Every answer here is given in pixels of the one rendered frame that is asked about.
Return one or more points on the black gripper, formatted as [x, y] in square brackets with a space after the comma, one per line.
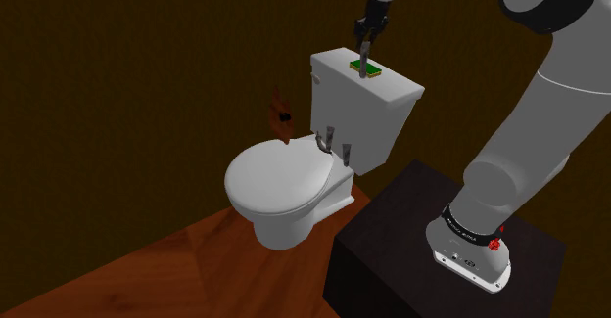
[377, 11]

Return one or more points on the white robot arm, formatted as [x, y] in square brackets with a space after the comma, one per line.
[525, 140]

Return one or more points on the grey upright stick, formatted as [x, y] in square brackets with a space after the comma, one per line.
[364, 62]

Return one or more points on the green and yellow sponge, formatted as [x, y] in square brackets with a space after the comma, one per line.
[373, 70]

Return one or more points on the grey tube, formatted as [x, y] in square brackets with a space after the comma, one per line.
[329, 136]
[346, 155]

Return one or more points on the brown wooden shape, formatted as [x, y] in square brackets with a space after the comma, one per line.
[279, 109]

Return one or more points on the grey curved tool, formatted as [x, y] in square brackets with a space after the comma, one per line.
[321, 145]

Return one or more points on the white toilet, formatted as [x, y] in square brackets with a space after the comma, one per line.
[277, 183]

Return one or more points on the dark robot stand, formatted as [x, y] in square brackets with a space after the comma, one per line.
[382, 245]

